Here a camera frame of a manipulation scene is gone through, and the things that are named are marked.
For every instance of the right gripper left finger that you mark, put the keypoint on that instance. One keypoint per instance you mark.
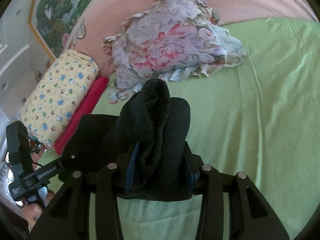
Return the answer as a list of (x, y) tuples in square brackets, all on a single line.
[(127, 167)]

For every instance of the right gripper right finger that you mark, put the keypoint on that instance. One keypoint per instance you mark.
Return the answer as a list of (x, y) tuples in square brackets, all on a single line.
[(194, 163)]

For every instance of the black pants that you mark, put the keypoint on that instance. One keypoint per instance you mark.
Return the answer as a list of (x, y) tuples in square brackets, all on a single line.
[(159, 122)]

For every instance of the person's left hand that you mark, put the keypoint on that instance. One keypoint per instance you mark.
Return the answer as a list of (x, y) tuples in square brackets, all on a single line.
[(33, 211)]

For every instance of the green bed sheet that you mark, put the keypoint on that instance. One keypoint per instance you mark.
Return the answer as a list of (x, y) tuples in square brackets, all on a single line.
[(262, 117)]

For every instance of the red folded cloth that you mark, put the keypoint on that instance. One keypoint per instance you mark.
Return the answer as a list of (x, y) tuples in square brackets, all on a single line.
[(86, 107)]

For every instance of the yellow patterned pillow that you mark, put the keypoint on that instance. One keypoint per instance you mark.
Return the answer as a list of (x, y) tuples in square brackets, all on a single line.
[(49, 109)]

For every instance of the floral ruffled pillow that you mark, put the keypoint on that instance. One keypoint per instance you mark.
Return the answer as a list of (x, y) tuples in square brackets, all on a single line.
[(172, 40)]

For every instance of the pink bed sheet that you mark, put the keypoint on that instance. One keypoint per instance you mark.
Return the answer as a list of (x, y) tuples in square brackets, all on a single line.
[(103, 18)]

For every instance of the landscape wall painting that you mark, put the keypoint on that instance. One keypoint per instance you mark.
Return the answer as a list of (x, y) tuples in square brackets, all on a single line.
[(52, 22)]

